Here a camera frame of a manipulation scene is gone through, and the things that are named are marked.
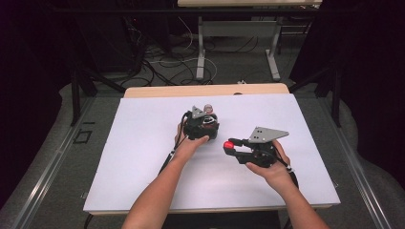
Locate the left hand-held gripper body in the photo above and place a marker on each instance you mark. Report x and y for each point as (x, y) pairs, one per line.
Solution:
(195, 126)

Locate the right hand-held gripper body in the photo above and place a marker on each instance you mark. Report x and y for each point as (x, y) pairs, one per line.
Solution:
(262, 152)

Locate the red bottle cap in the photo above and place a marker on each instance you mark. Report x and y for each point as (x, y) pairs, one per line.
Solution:
(228, 145)

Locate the cola bottle with red label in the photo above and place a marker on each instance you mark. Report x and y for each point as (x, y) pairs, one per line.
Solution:
(214, 128)

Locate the person's left hand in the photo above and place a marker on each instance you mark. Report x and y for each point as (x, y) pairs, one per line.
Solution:
(186, 147)

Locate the person's right hand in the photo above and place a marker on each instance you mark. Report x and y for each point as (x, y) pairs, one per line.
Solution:
(277, 173)

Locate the white table mat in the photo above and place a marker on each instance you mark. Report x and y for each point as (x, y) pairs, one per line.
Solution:
(143, 159)

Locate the black metal stand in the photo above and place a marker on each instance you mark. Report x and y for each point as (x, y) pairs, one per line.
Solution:
(75, 95)
(335, 95)

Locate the white-framed desk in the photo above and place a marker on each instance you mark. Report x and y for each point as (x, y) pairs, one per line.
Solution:
(242, 28)

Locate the dark curtain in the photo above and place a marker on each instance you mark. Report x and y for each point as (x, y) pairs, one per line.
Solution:
(372, 79)
(28, 79)

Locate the aluminium floor rail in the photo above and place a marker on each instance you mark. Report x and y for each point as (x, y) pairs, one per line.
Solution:
(359, 181)
(47, 171)

